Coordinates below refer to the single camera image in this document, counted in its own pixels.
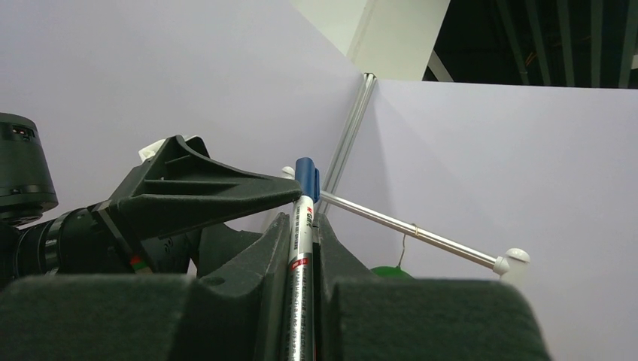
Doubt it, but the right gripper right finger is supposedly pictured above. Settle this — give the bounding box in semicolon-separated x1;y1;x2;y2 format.
314;214;550;360

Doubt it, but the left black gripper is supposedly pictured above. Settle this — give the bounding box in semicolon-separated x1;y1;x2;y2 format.
90;135;302;278

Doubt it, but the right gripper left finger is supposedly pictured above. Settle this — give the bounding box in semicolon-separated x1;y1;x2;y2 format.
1;214;290;360

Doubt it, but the white blue whiteboard marker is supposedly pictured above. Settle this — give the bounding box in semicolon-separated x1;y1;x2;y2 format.
281;194;316;361

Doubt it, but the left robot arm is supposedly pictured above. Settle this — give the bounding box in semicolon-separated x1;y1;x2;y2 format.
1;113;302;286

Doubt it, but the green clothes hanger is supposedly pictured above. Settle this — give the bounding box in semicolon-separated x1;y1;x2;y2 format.
370;235;413;279

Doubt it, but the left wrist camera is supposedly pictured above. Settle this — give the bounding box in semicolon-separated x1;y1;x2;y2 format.
138;134;206;163

